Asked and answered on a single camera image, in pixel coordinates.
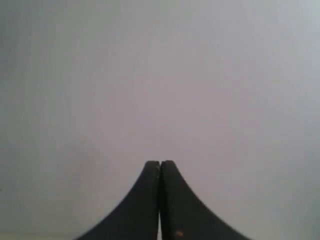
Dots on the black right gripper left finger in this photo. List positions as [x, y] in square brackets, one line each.
[137, 215]

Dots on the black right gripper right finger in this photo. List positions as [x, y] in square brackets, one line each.
[183, 215]

